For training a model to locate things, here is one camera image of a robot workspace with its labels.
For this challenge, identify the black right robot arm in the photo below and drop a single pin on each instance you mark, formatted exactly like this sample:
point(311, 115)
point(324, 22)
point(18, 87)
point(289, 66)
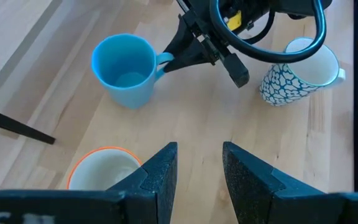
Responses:
point(297, 6)

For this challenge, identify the white mug with yellow dots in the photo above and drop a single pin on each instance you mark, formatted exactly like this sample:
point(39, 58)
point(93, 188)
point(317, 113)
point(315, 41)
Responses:
point(98, 171)

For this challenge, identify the white mug blue floral pattern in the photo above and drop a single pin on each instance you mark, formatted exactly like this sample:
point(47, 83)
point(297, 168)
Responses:
point(281, 87)

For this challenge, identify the black shelf support post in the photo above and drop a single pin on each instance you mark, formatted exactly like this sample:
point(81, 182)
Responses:
point(17, 126)

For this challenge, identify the plain light blue mug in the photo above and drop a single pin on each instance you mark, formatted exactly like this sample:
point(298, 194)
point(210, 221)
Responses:
point(129, 98)

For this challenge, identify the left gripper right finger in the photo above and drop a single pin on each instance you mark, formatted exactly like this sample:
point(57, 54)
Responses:
point(259, 199)

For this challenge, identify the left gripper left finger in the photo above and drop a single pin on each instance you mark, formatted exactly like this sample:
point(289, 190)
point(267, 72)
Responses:
point(148, 199)

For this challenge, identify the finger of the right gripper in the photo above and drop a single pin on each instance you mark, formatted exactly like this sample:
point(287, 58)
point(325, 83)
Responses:
point(191, 60)
point(186, 42)

